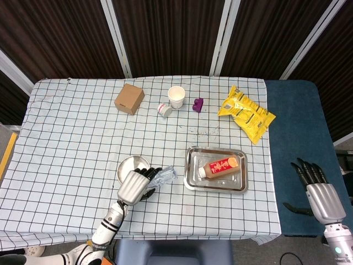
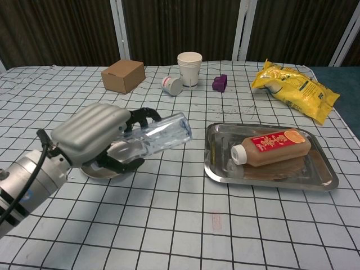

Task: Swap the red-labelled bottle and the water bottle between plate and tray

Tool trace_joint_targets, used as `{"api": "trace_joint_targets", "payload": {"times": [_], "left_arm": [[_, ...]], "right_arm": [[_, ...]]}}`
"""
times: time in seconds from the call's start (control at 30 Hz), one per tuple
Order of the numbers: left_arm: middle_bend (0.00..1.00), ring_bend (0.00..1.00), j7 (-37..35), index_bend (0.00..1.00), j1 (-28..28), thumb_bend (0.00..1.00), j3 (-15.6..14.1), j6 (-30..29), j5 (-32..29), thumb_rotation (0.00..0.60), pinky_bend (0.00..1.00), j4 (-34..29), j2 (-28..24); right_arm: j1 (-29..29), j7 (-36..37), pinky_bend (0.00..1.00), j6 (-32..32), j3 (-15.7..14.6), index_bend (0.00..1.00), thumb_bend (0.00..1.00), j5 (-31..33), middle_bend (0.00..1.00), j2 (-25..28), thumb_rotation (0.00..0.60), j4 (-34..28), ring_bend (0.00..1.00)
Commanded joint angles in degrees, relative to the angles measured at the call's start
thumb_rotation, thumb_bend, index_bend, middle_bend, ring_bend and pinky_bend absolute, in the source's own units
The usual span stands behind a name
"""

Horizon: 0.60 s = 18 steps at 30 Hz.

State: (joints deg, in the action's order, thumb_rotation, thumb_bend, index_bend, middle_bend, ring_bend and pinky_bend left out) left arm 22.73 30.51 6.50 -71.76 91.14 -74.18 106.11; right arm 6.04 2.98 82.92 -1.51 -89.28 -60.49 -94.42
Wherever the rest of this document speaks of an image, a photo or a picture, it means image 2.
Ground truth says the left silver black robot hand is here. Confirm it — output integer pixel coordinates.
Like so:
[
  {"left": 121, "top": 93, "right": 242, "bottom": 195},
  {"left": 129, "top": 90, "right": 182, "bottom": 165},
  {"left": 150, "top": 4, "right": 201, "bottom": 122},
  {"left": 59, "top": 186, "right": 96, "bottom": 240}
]
[{"left": 50, "top": 102, "right": 164, "bottom": 174}]

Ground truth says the clear plastic water bottle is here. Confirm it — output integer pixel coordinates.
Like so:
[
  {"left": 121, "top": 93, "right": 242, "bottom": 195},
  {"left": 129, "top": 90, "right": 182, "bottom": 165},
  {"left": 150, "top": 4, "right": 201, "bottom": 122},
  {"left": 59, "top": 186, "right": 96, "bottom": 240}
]
[{"left": 106, "top": 112, "right": 194, "bottom": 164}]

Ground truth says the orange-labelled drink bottle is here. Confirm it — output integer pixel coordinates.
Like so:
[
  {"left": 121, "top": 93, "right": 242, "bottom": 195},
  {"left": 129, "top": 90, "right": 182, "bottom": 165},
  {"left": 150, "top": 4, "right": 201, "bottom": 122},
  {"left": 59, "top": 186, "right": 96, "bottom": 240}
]
[{"left": 231, "top": 128, "right": 312, "bottom": 168}]

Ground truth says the round steel plate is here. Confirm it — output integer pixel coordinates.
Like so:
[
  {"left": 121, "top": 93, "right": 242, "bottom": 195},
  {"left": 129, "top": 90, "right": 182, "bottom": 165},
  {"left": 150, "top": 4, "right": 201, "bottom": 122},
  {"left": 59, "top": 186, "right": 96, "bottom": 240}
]
[{"left": 80, "top": 163, "right": 122, "bottom": 179}]

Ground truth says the brown cardboard box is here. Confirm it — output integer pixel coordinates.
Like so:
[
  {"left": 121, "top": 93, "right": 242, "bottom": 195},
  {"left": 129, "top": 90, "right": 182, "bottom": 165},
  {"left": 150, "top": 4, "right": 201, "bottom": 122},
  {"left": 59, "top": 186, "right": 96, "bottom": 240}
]
[{"left": 101, "top": 59, "right": 146, "bottom": 95}]

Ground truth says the small white jar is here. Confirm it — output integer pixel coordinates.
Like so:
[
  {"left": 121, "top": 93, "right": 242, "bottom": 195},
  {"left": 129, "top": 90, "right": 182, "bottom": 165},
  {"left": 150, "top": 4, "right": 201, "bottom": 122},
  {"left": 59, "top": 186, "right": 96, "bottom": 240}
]
[{"left": 161, "top": 76, "right": 183, "bottom": 97}]

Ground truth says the brown folding partition screen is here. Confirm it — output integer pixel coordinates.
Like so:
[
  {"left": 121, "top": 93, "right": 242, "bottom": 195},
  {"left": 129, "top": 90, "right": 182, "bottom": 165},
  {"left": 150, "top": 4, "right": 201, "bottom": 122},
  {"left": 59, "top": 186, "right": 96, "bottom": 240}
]
[{"left": 0, "top": 0, "right": 360, "bottom": 71}]

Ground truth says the white black checkered tablecloth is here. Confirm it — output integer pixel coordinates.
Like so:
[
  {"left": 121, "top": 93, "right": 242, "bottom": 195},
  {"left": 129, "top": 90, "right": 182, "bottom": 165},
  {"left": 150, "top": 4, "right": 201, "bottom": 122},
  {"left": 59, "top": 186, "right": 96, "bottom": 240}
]
[{"left": 0, "top": 62, "right": 360, "bottom": 270}]

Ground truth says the white paper cup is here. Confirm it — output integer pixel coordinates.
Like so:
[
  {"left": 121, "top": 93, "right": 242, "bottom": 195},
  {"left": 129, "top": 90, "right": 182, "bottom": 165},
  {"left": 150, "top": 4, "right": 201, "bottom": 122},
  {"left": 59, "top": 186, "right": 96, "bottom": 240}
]
[{"left": 177, "top": 52, "right": 203, "bottom": 90}]

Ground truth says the rectangular steel tray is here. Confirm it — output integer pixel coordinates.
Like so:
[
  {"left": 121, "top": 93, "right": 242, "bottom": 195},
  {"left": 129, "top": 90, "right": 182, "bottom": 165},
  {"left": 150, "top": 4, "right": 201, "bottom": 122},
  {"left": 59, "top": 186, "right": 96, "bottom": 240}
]
[{"left": 203, "top": 122, "right": 340, "bottom": 192}]

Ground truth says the purple plastic block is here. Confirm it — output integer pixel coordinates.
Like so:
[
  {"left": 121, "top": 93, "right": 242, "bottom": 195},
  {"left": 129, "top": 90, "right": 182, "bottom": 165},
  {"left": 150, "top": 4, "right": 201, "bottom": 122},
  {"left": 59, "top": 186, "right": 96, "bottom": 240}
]
[{"left": 212, "top": 74, "right": 228, "bottom": 93}]

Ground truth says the yellow snack bag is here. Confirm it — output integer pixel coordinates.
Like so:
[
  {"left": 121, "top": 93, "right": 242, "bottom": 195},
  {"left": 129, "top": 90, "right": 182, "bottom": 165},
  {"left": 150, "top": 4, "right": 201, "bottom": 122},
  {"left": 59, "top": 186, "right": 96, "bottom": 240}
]
[{"left": 250, "top": 58, "right": 341, "bottom": 126}]

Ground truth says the teal table cover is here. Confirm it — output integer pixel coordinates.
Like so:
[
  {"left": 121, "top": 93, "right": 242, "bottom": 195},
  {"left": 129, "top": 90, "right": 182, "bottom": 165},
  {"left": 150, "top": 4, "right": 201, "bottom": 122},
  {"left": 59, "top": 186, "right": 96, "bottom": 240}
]
[{"left": 313, "top": 66, "right": 360, "bottom": 136}]

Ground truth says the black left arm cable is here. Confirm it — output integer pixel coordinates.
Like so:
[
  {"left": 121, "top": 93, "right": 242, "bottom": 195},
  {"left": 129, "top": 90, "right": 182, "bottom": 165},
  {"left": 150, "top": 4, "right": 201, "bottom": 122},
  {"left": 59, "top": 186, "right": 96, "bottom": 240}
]
[{"left": 0, "top": 129, "right": 57, "bottom": 226}]

